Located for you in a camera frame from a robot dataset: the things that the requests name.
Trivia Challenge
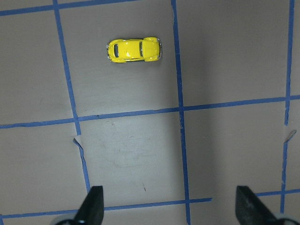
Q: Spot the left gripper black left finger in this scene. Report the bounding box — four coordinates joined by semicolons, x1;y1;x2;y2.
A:
74;186;104;225

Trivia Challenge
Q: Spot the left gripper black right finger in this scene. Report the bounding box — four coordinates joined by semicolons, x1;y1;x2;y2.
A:
235;186;277;225

